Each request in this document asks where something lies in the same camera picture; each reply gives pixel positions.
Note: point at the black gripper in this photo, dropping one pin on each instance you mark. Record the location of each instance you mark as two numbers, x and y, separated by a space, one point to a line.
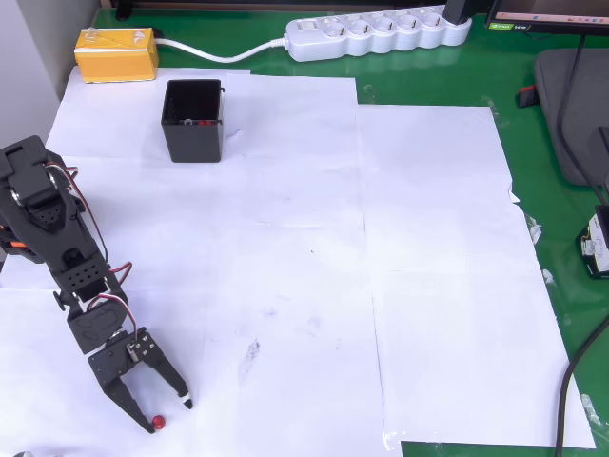
113 365

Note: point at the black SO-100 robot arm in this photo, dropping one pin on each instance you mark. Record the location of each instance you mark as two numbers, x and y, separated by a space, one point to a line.
47 228

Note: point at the black square bin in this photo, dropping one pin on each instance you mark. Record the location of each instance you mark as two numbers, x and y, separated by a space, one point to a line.
197 143

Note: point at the yellow cardboard box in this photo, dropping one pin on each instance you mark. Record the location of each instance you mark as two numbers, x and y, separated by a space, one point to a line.
116 59

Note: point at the white paper sheet cover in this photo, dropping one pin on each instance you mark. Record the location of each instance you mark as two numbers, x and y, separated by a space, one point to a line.
285 238

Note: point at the green desk mat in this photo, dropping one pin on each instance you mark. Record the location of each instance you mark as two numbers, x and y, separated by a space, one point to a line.
428 81

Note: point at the white power strip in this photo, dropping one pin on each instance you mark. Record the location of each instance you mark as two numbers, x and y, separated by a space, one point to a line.
380 40

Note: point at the red and black tag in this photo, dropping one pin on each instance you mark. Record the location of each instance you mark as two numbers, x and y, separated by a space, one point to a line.
527 96

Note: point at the black monitor stand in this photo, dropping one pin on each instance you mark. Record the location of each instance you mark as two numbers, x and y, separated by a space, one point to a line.
547 119

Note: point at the black power plug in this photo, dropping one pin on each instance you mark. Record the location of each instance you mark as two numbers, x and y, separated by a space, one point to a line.
457 10

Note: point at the computer monitor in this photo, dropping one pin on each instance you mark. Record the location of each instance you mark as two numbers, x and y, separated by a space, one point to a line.
547 16

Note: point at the small black camera device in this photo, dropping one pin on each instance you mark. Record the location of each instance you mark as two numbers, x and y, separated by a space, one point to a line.
597 247

